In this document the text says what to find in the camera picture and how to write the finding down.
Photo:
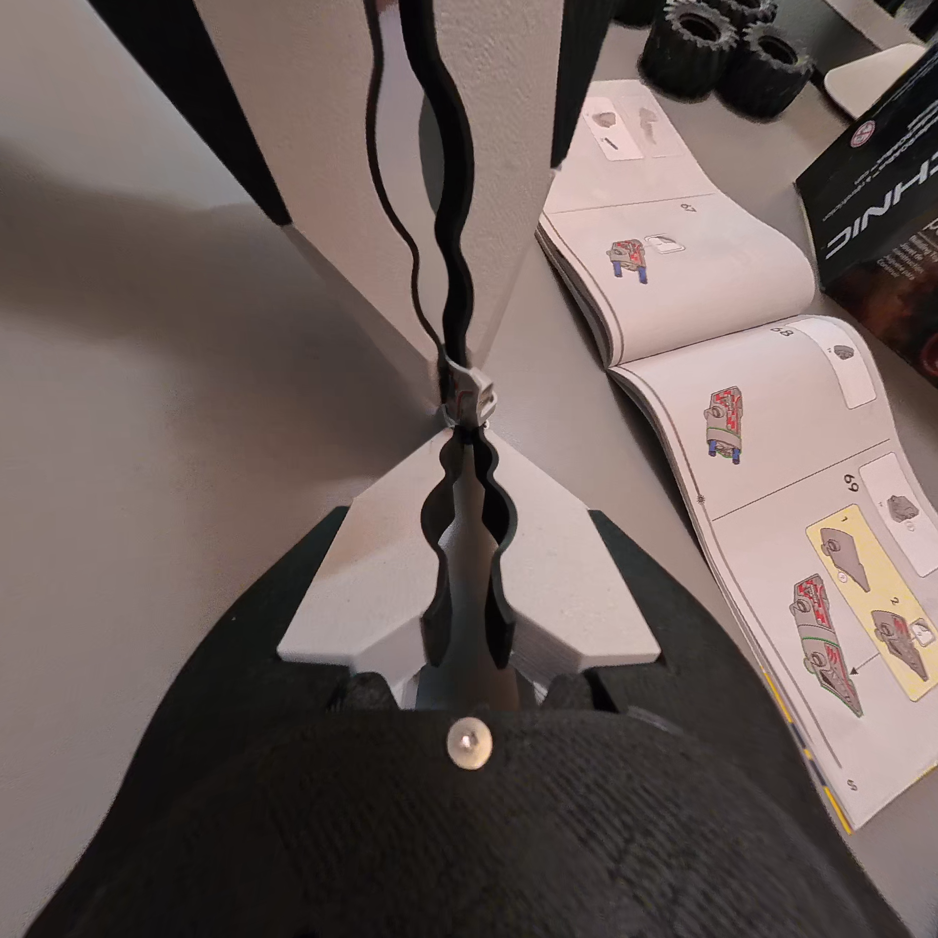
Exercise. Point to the open building instruction booklet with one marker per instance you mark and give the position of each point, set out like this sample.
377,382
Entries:
769,410

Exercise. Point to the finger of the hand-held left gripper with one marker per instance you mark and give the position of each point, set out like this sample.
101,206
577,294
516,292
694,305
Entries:
315,146
505,146

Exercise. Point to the small grey toy brick assembly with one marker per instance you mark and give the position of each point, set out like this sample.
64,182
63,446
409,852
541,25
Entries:
469,392

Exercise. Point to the white flat stand base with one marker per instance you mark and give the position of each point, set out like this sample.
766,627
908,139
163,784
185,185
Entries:
872,80

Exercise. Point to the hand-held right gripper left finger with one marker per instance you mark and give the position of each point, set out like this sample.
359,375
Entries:
366,586

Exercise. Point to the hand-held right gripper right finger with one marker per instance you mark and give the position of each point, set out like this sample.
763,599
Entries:
579,586

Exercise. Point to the black toy set box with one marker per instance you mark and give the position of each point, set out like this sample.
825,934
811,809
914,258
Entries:
879,220

